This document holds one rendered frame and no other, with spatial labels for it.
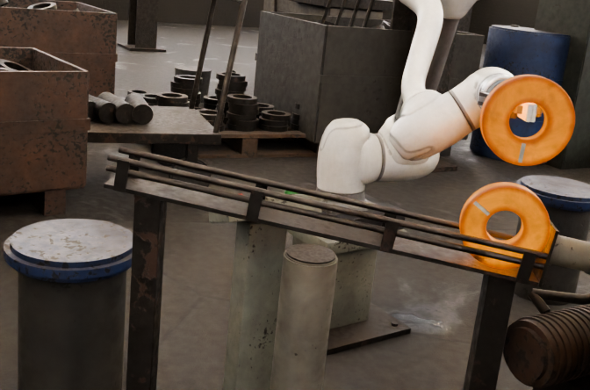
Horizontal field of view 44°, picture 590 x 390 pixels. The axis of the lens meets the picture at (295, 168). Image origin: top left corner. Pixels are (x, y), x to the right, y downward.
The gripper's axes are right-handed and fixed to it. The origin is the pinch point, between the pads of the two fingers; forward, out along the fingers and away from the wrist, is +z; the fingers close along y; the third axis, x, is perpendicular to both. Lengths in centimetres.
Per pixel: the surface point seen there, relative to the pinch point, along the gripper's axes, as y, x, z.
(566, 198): -51, -43, -134
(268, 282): 44, -50, -34
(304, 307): 35, -49, -19
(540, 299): -10.6, -36.5, -7.8
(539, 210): -4.8, -17.0, 1.1
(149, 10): 276, -7, -756
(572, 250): -11.8, -23.4, 1.3
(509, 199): 0.5, -15.8, 0.7
